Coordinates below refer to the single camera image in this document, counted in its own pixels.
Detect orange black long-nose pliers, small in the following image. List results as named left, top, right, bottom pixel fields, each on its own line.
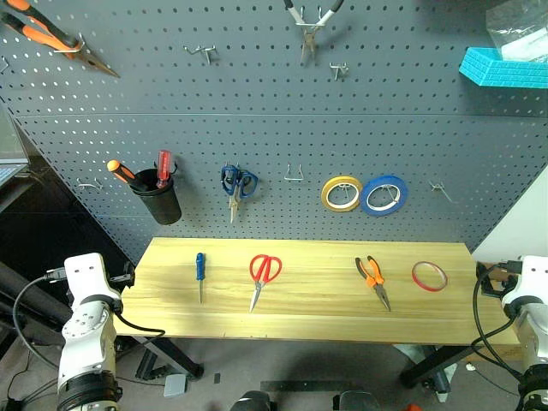
left=354, top=255, right=392, bottom=313

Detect grey laptop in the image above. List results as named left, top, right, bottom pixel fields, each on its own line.
left=0, top=106, right=30, bottom=188

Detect red handled screwdriver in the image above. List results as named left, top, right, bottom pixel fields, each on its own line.
left=155, top=149, right=172, bottom=190

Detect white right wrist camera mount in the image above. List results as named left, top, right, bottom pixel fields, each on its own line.
left=501, top=255, right=548, bottom=310

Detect orange black handled screwdriver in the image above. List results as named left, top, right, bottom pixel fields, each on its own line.
left=106, top=159, right=149, bottom=192

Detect blue handled scissors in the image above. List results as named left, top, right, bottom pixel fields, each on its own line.
left=220, top=162, right=259, bottom=224

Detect clear plastic bag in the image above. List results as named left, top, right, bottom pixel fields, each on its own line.
left=485, top=0, right=548, bottom=63

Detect orange black long-nose pliers, large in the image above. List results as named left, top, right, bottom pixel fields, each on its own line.
left=0, top=0, right=122, bottom=79

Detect dark rounded shape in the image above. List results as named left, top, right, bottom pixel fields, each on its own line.
left=332, top=390, right=381, bottom=411
left=229, top=390, right=277, bottom=411

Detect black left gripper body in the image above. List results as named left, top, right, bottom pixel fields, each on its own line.
left=108, top=259, right=136, bottom=293

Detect cyan plastic tray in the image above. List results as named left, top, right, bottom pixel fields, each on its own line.
left=458, top=46, right=548, bottom=90

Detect red handled scissors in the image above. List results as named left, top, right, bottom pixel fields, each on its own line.
left=248, top=253, right=283, bottom=313

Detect yellow tape roll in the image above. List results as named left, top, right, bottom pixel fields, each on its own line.
left=320, top=175, right=364, bottom=212

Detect grey metal pegboard wall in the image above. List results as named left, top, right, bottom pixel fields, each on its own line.
left=0, top=0, right=548, bottom=266

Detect black cup holder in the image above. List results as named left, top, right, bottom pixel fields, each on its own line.
left=129, top=168, right=183, bottom=226

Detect grey foot pedal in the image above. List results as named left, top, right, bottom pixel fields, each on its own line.
left=163, top=373, right=188, bottom=398

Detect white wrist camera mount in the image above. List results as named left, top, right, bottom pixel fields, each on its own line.
left=63, top=253, right=122, bottom=306
left=501, top=255, right=548, bottom=310

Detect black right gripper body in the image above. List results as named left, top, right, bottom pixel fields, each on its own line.
left=475, top=259, right=520, bottom=298

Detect white black handled pliers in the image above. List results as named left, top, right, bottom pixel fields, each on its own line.
left=283, top=0, right=345, bottom=66

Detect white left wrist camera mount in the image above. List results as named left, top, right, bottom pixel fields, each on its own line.
left=63, top=253, right=122, bottom=306

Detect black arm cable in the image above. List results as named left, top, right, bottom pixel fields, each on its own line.
left=469, top=261, right=528, bottom=386
left=11, top=266, right=167, bottom=370

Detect blue handled screwdriver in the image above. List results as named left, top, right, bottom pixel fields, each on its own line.
left=195, top=252, right=206, bottom=305

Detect red tape roll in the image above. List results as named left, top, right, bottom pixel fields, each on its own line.
left=411, top=261, right=449, bottom=293

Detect black table leg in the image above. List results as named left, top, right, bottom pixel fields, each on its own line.
left=130, top=335, right=205, bottom=380
left=399, top=343, right=487, bottom=389

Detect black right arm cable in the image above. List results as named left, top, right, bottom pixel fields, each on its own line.
left=469, top=261, right=528, bottom=386

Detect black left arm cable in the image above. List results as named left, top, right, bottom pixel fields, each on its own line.
left=11, top=266, right=167, bottom=370

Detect blue tape roll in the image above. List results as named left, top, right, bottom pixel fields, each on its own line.
left=360, top=174, right=409, bottom=217

